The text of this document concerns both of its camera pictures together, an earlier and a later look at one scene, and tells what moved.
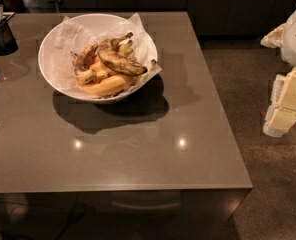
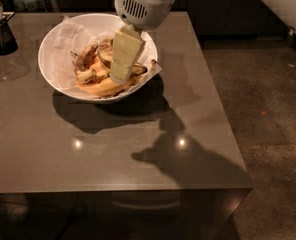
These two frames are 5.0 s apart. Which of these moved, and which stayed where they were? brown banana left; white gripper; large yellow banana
Moved: white gripper
Stayed: brown banana left; large yellow banana
